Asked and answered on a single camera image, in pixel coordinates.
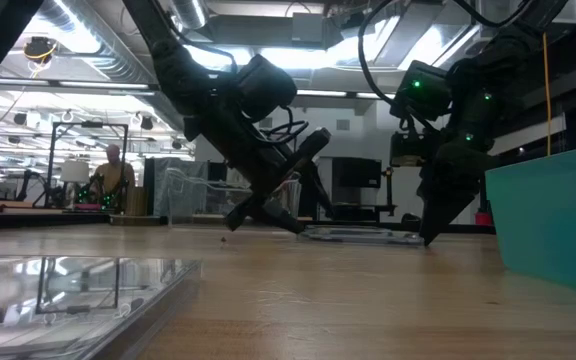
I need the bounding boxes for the yellow cable coil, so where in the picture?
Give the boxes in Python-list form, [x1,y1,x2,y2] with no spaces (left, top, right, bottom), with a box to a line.
[22,35,59,66]

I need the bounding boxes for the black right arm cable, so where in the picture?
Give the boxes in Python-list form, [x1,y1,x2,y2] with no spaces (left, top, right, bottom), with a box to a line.
[356,0,534,109]

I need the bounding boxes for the teal plastic tray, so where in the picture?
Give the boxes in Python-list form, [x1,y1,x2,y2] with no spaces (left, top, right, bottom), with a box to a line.
[484,142,576,300]

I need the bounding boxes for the person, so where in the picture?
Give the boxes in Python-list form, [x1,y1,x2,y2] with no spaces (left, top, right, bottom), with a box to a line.
[91,143,137,214]

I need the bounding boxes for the white lampshade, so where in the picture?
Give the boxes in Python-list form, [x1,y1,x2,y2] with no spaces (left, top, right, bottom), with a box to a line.
[60,159,91,184]

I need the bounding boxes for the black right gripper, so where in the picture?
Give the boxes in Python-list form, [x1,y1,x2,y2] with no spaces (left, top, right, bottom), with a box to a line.
[416,132,497,247]

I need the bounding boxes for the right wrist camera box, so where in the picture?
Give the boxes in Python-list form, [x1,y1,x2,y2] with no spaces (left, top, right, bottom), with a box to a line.
[389,130,432,168]

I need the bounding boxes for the black gantry frame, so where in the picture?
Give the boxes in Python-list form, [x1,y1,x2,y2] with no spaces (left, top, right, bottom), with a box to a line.
[45,121,130,209]

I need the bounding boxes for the clear plastic bin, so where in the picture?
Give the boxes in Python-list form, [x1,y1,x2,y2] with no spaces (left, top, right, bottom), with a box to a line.
[160,166,303,226]

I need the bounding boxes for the black monitor on stand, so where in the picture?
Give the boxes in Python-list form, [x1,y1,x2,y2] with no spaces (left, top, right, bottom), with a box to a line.
[331,156,398,222]

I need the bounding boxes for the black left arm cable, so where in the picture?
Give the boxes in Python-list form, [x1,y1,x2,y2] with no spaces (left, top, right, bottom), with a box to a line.
[260,104,310,147]

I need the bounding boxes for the silver air duct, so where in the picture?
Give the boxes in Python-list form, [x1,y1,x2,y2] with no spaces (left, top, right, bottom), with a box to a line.
[170,0,209,29]

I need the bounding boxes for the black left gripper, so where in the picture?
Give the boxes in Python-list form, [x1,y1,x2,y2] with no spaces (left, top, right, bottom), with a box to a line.
[195,107,337,235]

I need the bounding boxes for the black aluminium table frame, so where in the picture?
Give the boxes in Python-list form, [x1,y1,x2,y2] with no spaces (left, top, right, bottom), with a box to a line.
[110,213,497,235]

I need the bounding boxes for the long ceiling light bar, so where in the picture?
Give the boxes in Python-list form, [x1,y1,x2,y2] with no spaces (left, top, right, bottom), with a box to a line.
[0,78,399,100]

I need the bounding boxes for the black CD jewel case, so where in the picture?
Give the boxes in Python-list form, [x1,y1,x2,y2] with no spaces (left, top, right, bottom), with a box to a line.
[0,254,203,360]

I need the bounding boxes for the shiny CD jewel case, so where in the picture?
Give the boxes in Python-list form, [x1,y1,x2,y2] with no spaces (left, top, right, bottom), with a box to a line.
[296,223,425,247]

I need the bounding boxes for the yellow hanging cable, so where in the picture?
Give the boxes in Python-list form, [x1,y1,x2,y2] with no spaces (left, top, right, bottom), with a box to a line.
[541,30,552,157]

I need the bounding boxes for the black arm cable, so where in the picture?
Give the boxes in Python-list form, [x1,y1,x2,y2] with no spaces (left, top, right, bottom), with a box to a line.
[356,0,534,109]
[260,104,310,147]

